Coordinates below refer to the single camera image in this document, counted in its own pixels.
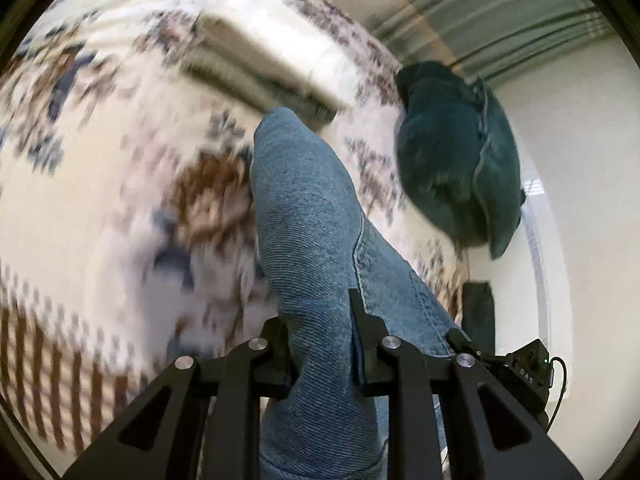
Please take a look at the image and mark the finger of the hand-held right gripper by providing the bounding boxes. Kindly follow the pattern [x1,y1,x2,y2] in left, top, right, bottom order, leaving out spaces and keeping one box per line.
[445,328,483,361]

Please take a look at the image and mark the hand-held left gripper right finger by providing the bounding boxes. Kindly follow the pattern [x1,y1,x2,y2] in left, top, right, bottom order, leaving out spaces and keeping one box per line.
[347,287,584,480]

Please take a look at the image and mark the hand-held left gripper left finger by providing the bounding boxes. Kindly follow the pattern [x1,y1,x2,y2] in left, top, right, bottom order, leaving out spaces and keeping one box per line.
[62,317,301,480]

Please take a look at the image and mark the blue jeans pants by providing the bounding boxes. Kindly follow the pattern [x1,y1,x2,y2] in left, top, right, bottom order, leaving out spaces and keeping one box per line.
[249,106,470,480]

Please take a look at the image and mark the grey folded pants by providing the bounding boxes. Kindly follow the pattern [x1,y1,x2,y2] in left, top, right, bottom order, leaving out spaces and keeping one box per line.
[179,42,342,127]

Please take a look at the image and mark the black cloth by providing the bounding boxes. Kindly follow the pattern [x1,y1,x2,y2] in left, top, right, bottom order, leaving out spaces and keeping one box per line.
[460,281,497,356]

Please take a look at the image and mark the white headboard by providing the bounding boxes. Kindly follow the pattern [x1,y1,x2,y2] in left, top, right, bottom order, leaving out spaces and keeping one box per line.
[520,172,558,361]

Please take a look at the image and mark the dark green blanket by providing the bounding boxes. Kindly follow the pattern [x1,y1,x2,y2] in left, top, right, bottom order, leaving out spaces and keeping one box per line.
[395,60,527,261]

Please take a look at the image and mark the bed with floral sheet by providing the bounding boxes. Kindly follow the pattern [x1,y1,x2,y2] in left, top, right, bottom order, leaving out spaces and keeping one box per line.
[0,0,472,463]

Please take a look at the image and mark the green curtain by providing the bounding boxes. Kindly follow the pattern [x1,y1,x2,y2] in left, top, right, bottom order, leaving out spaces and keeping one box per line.
[364,0,617,86]

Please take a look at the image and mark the folded white and grey towels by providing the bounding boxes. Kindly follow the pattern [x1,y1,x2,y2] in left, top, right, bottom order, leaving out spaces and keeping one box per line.
[196,0,362,111]

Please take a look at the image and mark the black cable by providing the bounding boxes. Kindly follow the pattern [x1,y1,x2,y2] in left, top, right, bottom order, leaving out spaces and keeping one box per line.
[545,356,569,431]

